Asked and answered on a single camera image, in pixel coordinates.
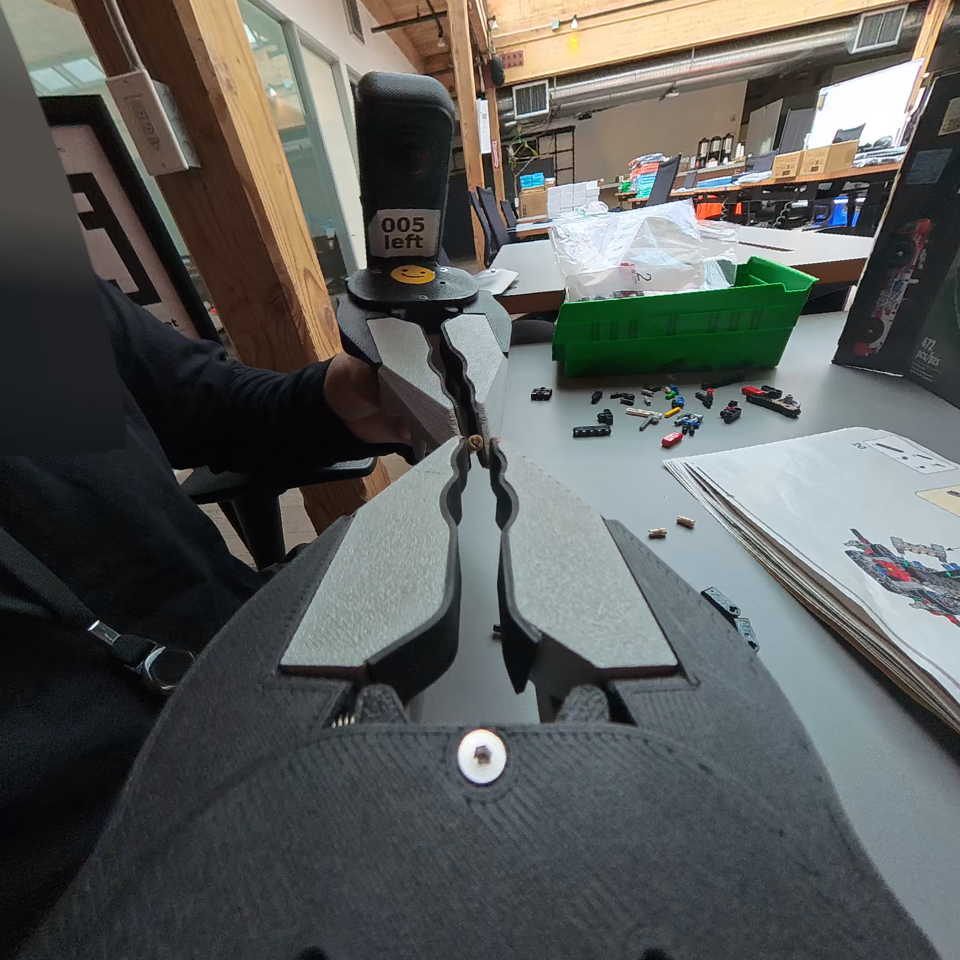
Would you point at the person's left forearm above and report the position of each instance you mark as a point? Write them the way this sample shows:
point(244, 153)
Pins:
point(225, 405)

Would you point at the white wall vent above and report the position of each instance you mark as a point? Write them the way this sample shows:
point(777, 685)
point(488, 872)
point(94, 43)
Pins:
point(531, 98)

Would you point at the black lego set box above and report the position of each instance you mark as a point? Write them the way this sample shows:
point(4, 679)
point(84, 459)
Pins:
point(915, 285)

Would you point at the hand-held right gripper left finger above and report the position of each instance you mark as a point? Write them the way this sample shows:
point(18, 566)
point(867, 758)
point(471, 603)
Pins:
point(375, 577)

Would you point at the lego instruction booklet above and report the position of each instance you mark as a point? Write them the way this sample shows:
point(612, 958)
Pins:
point(825, 495)

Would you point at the black lego connector piece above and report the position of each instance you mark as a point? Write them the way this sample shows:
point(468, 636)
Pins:
point(748, 632)
point(720, 598)

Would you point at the red black lego assembly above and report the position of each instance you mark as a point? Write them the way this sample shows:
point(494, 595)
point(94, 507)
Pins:
point(772, 403)

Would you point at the cardboard box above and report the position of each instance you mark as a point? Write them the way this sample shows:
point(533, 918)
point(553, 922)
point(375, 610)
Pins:
point(787, 165)
point(829, 157)

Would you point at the wooden workbench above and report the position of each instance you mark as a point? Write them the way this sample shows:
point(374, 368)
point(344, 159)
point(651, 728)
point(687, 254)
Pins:
point(750, 182)

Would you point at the wooden post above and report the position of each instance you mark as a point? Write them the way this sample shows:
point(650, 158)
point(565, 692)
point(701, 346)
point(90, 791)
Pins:
point(225, 187)
point(466, 112)

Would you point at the scattered small lego pieces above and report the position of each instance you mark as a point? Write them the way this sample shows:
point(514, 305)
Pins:
point(592, 430)

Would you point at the black office chair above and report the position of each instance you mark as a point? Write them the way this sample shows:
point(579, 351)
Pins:
point(255, 517)
point(491, 217)

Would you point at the green plastic bin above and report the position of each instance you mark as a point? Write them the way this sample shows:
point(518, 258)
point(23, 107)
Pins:
point(675, 337)

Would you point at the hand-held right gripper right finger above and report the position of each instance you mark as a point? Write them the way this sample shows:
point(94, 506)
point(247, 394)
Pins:
point(577, 577)

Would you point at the black framed poster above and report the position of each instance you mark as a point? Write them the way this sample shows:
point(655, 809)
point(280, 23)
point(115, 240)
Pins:
point(97, 210)

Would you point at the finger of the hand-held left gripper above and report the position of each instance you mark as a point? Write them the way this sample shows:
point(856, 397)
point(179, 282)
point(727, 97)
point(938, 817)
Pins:
point(484, 360)
point(409, 367)

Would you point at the stack of white boxes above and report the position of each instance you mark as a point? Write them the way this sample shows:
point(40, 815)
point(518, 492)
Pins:
point(574, 196)

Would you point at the grey electrical wall box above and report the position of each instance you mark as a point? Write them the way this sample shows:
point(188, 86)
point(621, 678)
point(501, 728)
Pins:
point(154, 124)

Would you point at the clear plastic parts bag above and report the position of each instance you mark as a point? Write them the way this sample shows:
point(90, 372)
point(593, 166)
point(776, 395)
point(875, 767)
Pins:
point(637, 240)

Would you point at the person's left hand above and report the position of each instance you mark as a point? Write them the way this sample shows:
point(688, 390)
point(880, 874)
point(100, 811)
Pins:
point(360, 397)

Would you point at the metal air duct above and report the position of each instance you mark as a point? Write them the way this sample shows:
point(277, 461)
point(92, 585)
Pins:
point(675, 75)

